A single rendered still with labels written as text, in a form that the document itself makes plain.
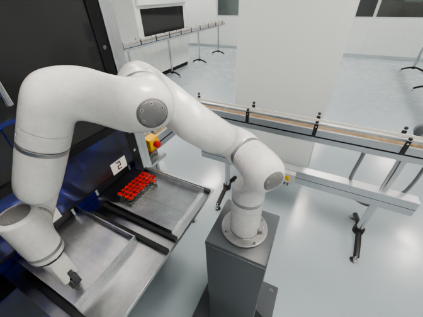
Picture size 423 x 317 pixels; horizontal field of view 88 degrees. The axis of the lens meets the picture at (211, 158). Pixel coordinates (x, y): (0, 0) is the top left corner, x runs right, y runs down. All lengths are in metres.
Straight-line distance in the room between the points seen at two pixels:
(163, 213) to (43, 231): 0.48
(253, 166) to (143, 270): 0.54
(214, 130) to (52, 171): 0.35
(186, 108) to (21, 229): 0.45
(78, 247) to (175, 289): 0.94
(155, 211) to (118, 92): 0.71
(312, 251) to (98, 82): 1.90
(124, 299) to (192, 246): 1.13
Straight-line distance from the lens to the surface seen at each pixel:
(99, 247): 1.00
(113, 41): 1.01
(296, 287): 1.86
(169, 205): 1.03
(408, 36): 8.77
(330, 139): 1.60
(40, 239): 0.69
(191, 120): 0.51
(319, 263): 2.00
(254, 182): 0.62
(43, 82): 0.47
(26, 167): 0.54
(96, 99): 0.43
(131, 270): 0.90
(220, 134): 0.54
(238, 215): 0.82
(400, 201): 1.92
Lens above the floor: 1.64
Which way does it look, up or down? 37 degrees down
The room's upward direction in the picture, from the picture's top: 2 degrees counter-clockwise
